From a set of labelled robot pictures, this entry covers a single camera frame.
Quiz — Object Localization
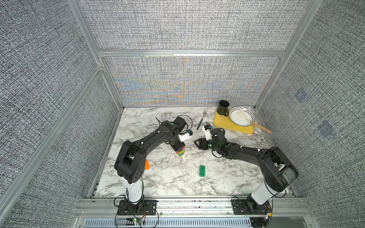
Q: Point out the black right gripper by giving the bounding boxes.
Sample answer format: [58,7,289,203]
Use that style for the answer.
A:
[193,137,220,153]

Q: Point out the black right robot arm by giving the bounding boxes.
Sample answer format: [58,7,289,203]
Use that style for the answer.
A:
[194,128,299,211]

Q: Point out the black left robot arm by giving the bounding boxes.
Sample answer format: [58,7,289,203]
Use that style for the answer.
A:
[114,116,192,205]

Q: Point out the dark green lego brick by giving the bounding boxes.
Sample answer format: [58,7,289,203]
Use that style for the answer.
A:
[199,165,205,177]

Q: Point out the orange lego brick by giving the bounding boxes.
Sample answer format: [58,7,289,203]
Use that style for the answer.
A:
[144,160,150,171]

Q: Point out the black mug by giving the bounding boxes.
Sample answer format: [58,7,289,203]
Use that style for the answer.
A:
[217,100,230,116]

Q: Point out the white patterned bowl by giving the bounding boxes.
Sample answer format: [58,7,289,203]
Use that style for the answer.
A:
[229,107,256,126]

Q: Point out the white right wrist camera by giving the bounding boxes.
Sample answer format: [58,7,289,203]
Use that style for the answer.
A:
[202,124,212,141]

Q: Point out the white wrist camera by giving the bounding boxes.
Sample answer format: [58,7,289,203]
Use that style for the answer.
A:
[202,124,212,141]
[178,130,193,142]

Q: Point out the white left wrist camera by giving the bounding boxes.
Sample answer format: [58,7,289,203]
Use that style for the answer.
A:
[178,130,193,142]

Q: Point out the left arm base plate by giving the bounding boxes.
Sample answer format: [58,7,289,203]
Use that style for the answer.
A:
[117,199,157,216]

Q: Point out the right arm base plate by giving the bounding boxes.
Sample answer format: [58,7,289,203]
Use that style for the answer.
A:
[231,197,271,215]

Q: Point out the aluminium front rail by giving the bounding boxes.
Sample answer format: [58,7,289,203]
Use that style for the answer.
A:
[73,196,314,218]

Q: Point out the aluminium frame corner post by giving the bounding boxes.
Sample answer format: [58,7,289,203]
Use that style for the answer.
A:
[68,0,124,111]

